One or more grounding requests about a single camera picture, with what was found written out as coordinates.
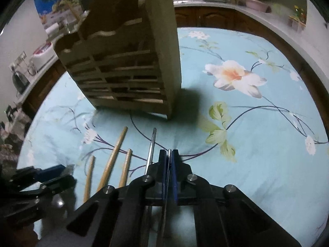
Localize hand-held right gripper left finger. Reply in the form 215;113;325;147
65;149;170;247

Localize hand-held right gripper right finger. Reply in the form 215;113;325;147
168;149;302;247

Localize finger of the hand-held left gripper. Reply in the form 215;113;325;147
10;164;75;186
4;175;78;218

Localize metal fork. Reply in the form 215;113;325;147
144;128;157;177

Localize wooden chopstick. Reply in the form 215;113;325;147
83;155;96;203
118;148;133;188
96;126;128;192

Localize metal chopstick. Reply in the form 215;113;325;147
157;149;172;247

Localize wooden utensil holder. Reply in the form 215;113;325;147
53;0;182;121

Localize dark patterned cloth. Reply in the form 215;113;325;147
0;105;31;165

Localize blue floral tablecloth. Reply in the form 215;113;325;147
17;27;329;247

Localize dark kettle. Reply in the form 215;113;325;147
10;65;30;96

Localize white rice cooker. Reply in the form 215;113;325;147
29;42;56;74

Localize brown wooden lower cabinets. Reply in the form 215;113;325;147
23;5;329;139

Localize grey kitchen countertop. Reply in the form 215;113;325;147
15;0;329;103

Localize pink pot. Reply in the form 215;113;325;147
243;0;271;13

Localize wooden spice rack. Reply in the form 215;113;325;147
288;5;307;33

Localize wall outlet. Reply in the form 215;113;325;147
15;51;27;65

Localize fruit wall poster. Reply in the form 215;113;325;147
32;0;90;35

